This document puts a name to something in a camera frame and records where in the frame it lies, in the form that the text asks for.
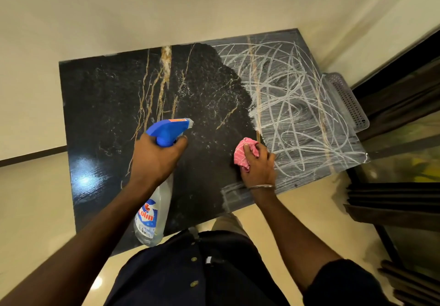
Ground person's right forearm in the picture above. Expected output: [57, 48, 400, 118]
[250, 186, 342, 294]

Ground black framed glass door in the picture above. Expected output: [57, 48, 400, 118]
[345, 29, 440, 279]

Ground dark wall skirting strip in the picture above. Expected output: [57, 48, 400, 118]
[0, 145, 68, 168]

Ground dark navy button shirt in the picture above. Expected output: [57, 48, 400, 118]
[103, 228, 401, 306]

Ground person's left hand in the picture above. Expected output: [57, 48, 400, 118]
[129, 132, 189, 193]

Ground grey perforated plastic tray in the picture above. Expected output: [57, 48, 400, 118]
[322, 72, 370, 134]

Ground clear spray bottle blue trigger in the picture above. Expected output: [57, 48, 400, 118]
[134, 118, 194, 247]

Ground person's left forearm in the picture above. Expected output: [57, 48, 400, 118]
[0, 177, 172, 306]

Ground khaki trousers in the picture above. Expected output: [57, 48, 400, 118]
[211, 213, 251, 240]

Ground pink cleaning cloth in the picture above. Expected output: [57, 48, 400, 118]
[234, 137, 260, 172]

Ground person's right hand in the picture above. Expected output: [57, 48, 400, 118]
[240, 142, 277, 189]

